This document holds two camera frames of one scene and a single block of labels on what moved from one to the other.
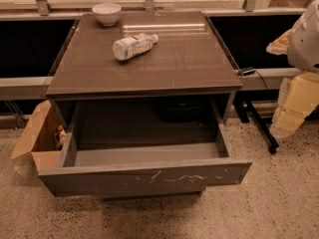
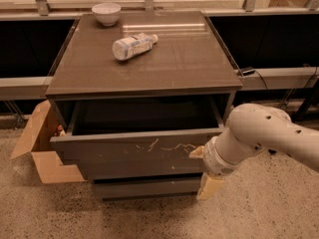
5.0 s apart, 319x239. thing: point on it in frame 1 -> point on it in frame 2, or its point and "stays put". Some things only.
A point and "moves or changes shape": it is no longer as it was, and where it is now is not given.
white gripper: [305, 47] -> [211, 158]
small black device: [249, 72] stays put
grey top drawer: [127, 146] moves or changes shape
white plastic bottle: [132, 45] stays put
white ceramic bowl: [108, 13] stays put
